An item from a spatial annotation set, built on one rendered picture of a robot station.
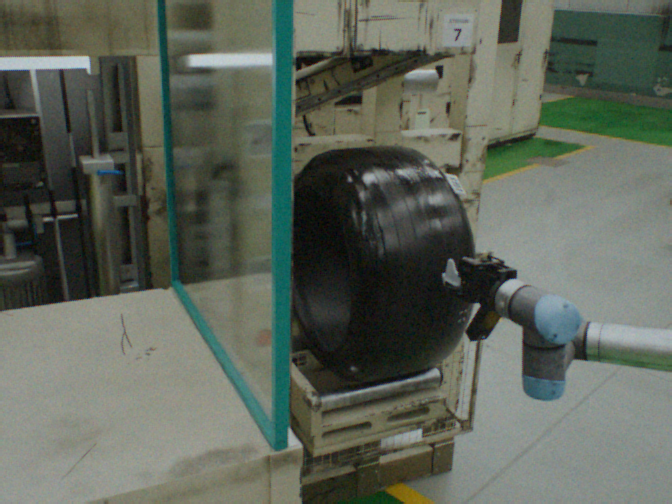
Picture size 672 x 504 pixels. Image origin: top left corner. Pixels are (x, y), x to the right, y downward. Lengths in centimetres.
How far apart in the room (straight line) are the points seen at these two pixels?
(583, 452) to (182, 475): 254
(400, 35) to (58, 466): 132
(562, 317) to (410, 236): 40
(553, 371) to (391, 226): 44
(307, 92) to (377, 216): 54
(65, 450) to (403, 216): 84
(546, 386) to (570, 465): 188
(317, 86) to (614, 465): 204
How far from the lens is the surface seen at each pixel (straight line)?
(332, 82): 195
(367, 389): 173
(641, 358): 140
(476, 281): 140
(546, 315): 126
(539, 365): 131
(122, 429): 99
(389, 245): 148
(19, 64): 144
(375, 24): 184
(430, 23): 192
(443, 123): 653
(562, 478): 311
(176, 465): 92
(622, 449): 337
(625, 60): 1313
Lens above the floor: 182
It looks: 21 degrees down
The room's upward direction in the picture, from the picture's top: 2 degrees clockwise
